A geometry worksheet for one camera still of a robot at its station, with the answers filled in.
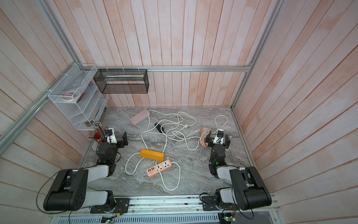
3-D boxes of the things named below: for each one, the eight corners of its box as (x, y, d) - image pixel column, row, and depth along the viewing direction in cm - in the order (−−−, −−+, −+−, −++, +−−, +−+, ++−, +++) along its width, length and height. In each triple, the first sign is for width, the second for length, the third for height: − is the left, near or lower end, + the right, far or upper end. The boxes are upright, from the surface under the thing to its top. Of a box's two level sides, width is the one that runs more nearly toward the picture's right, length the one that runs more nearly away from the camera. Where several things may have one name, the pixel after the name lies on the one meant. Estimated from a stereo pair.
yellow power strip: (140, 158, 92) (139, 154, 88) (143, 151, 95) (141, 148, 91) (163, 162, 90) (163, 159, 86) (165, 155, 93) (164, 152, 89)
